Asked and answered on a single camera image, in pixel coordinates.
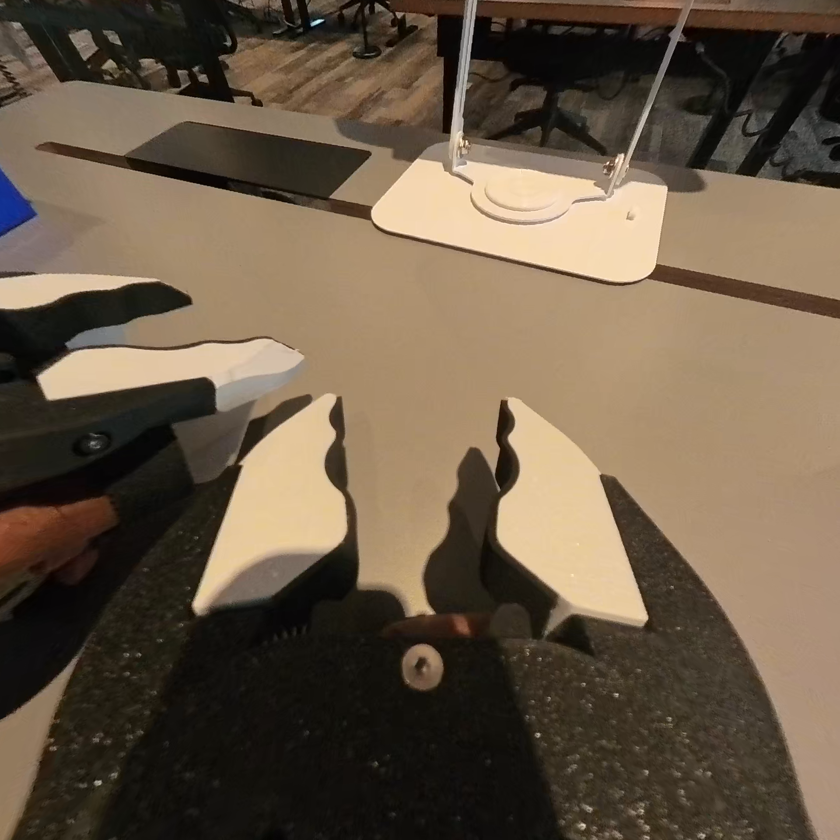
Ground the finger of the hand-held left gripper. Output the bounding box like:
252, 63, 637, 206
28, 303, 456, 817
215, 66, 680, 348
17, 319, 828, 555
0, 274, 193, 361
36, 336, 306, 484

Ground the white document stand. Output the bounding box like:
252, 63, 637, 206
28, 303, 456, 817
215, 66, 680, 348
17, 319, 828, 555
371, 0, 669, 286

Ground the blue bin with divider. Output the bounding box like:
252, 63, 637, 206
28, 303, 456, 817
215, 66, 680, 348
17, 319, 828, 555
0, 167, 37, 237

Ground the person's left hand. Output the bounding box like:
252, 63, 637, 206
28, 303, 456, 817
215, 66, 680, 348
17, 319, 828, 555
0, 495, 120, 586

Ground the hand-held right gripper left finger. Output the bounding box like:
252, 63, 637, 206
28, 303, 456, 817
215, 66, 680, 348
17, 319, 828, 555
190, 394, 361, 618

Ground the black table cable slot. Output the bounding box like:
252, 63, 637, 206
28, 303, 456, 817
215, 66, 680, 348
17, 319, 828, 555
125, 120, 373, 201

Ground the black office chair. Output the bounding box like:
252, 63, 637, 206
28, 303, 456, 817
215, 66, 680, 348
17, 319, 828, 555
508, 33, 611, 156

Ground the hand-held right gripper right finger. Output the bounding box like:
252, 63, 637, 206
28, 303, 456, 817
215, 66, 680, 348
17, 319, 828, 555
479, 397, 651, 643

